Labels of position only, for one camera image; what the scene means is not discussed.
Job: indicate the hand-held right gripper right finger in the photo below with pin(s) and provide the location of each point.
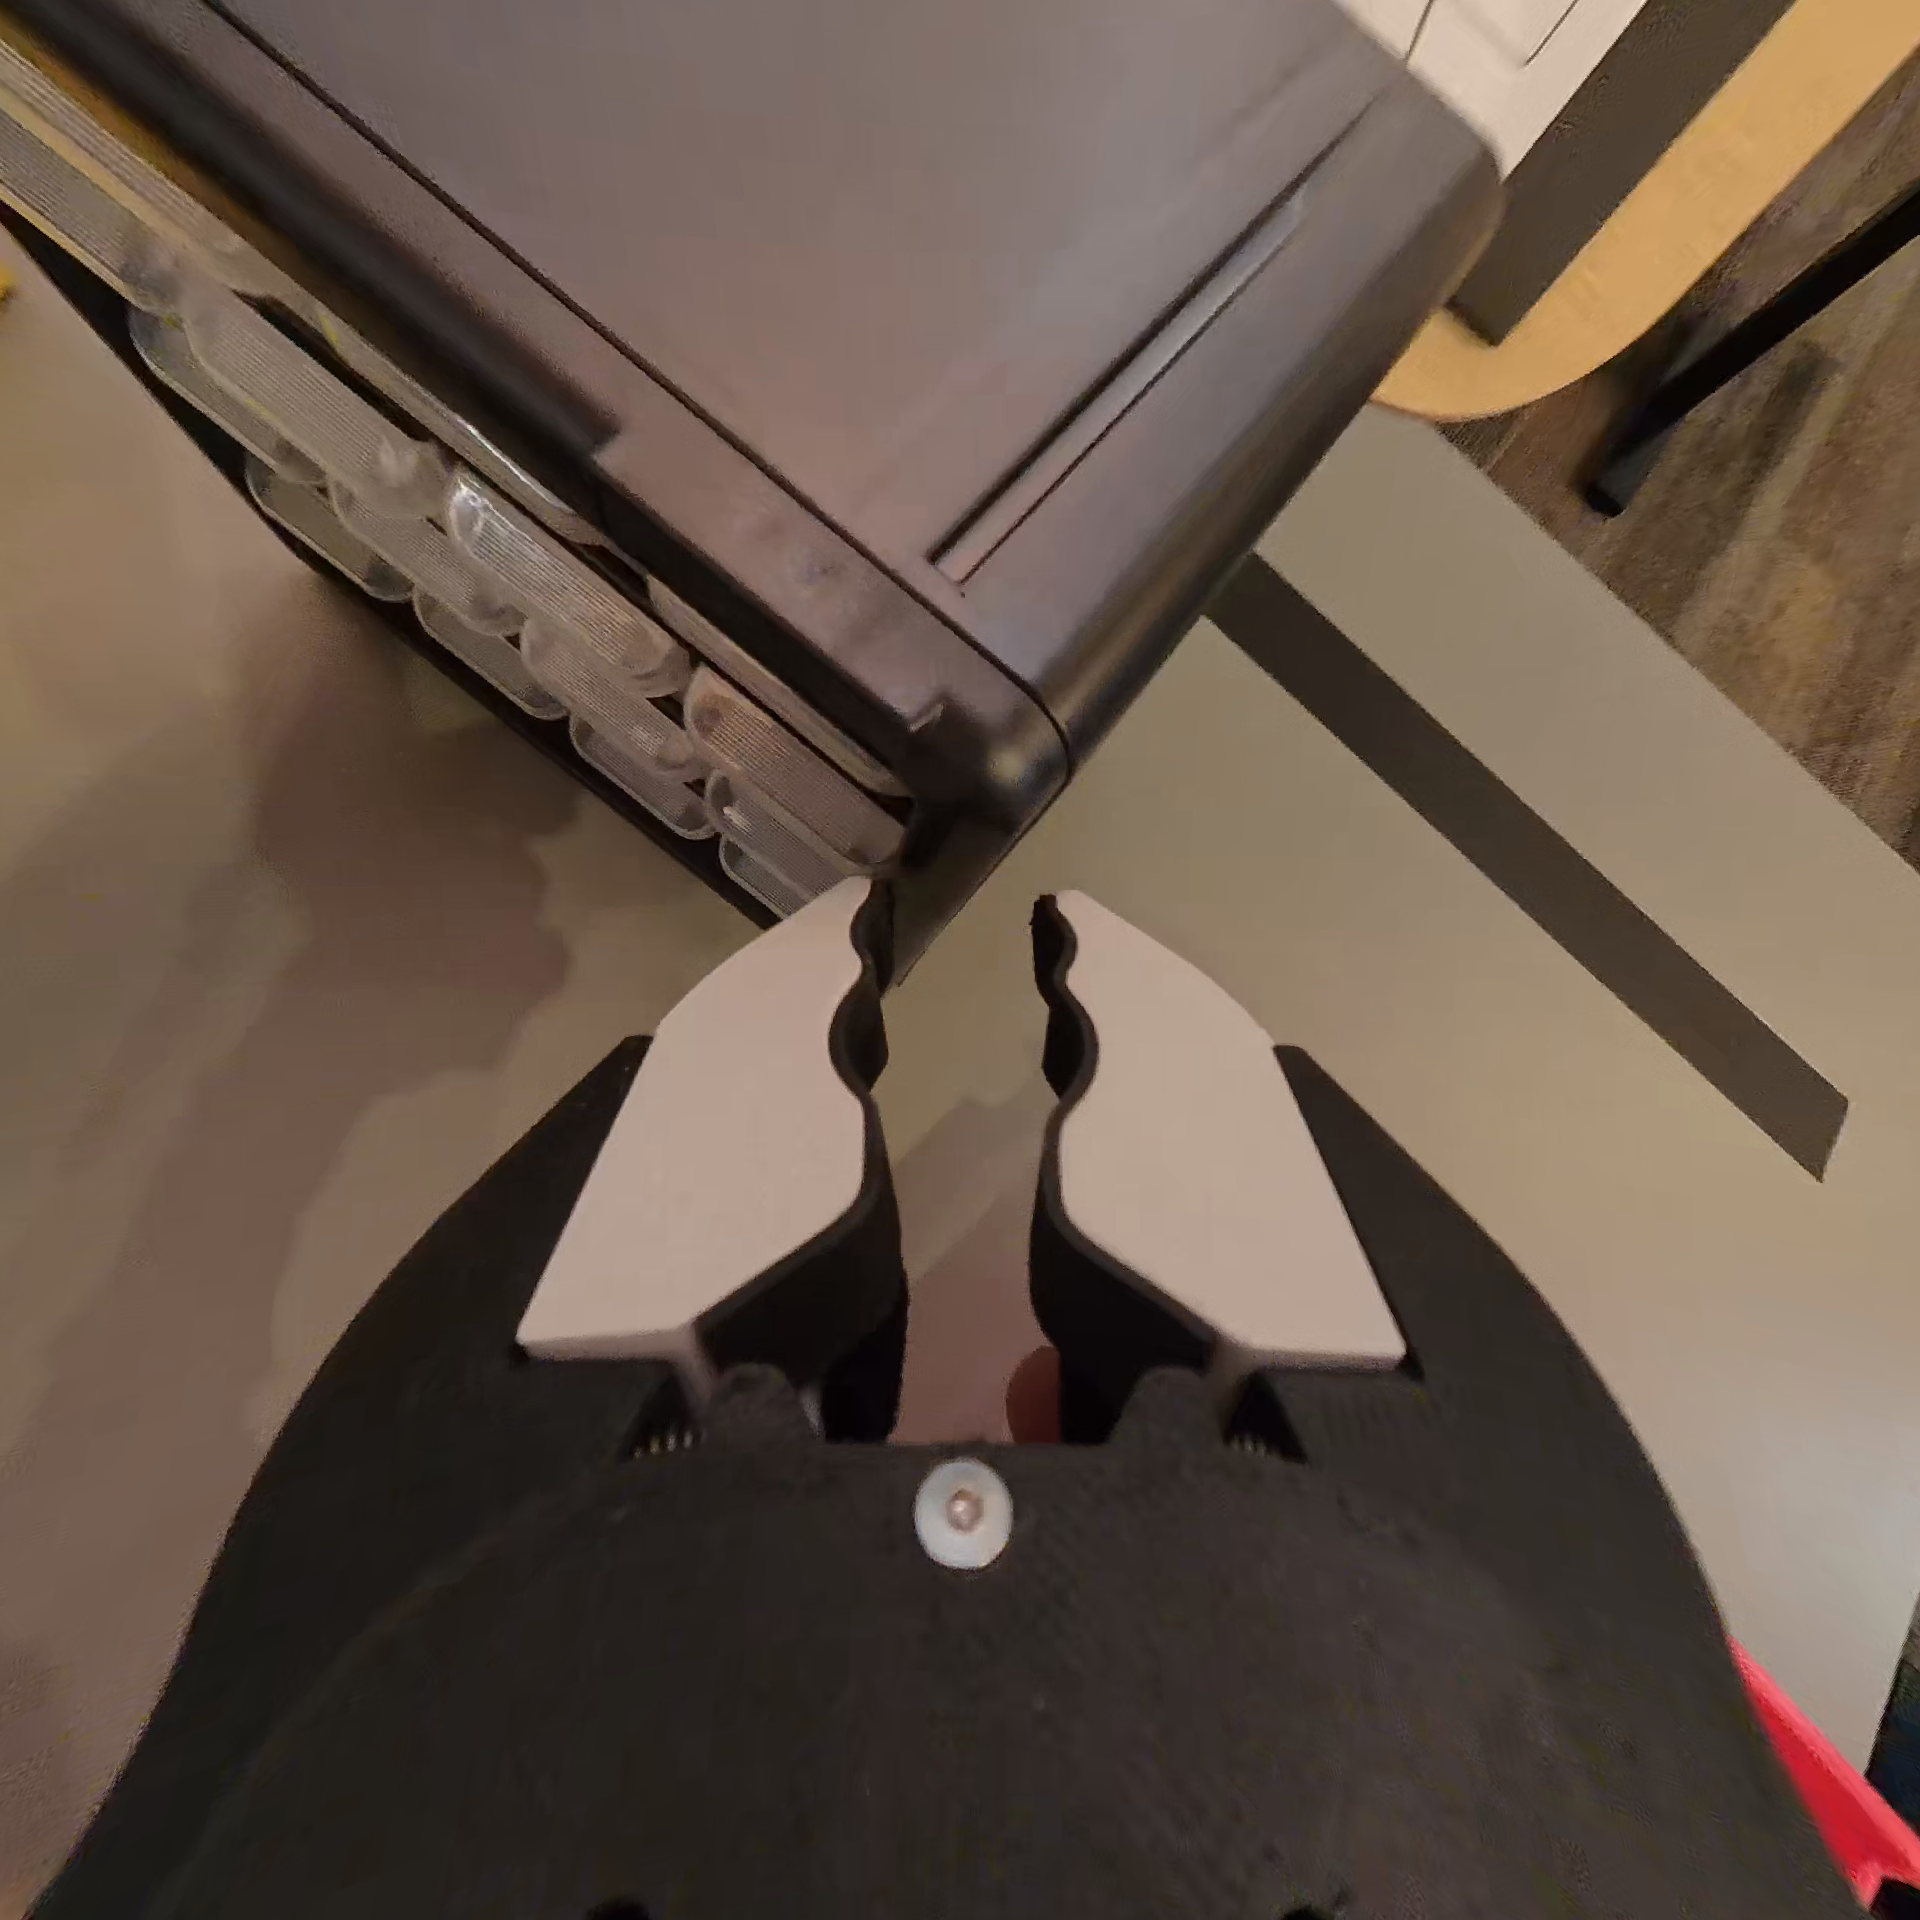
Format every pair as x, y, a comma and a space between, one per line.
1201, 1171

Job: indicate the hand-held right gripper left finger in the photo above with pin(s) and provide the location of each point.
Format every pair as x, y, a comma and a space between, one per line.
720, 1171

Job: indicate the black drawer cabinet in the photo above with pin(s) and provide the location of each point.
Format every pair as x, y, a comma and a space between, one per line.
900, 301

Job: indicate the row of clear drawers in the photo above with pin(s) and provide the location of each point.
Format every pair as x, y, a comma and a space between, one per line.
284, 390

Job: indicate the black tape strip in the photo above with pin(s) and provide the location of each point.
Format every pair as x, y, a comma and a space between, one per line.
1500, 840

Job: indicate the red plastic object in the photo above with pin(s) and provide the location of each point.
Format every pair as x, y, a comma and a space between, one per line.
1822, 1785

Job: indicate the black table leg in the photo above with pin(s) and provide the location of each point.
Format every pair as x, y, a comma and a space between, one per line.
1740, 345

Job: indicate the light wooden table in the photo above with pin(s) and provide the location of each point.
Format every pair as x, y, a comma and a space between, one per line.
1651, 225

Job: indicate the white box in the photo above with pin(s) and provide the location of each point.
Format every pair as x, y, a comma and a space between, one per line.
1500, 61

